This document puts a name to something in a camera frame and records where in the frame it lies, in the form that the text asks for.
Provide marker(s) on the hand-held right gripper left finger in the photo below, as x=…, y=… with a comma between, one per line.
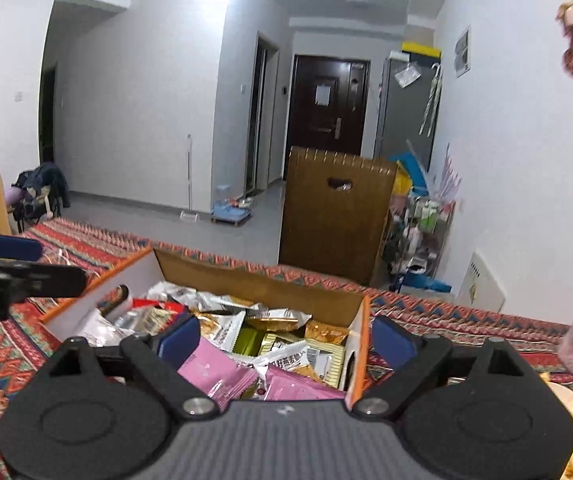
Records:
x=179, y=341

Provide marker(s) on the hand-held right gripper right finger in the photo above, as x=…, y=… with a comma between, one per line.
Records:
x=391, y=340

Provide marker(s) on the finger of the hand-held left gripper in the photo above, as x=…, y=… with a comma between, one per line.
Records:
x=11, y=249
x=41, y=280

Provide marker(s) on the pile of silver snack packets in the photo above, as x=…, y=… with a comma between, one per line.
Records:
x=221, y=332

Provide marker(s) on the green snack packet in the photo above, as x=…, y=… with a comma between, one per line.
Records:
x=249, y=342

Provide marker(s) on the red cardboard box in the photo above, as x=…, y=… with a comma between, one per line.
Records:
x=266, y=285

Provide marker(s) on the purple roll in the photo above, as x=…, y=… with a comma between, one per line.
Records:
x=14, y=196

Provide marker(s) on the dark jacket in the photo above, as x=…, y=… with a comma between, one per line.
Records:
x=41, y=190

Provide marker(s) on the yellow bag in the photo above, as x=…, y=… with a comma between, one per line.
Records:
x=400, y=180

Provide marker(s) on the white mop stick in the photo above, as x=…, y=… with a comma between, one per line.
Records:
x=189, y=175

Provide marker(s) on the blue bag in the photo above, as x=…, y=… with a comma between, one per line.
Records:
x=416, y=170

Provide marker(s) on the pink pleated fan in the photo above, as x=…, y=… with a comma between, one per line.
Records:
x=447, y=175

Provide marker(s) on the grey refrigerator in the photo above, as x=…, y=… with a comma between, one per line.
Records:
x=401, y=120

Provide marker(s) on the dark entrance door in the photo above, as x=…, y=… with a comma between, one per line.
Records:
x=306, y=135

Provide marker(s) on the grey side door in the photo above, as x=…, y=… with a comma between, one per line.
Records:
x=261, y=120

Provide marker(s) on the folded umbrella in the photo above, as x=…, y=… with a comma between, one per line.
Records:
x=430, y=100

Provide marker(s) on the white paper notice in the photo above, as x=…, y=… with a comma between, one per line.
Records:
x=323, y=95

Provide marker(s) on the white plastic bag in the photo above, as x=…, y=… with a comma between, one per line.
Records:
x=407, y=76

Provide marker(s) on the yellow and black box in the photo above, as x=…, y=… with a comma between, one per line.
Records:
x=421, y=49

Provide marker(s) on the framed wall picture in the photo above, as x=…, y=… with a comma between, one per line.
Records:
x=461, y=51

